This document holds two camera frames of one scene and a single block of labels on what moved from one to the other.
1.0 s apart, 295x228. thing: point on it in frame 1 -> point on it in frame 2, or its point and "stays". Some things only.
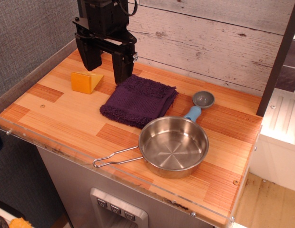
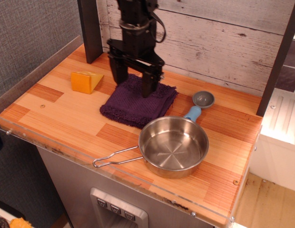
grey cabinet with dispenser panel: x=92 y=198 stays
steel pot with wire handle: x=173 y=147 stays
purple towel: x=139 y=101 stays
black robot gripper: x=106 y=27 -> x=137 y=49
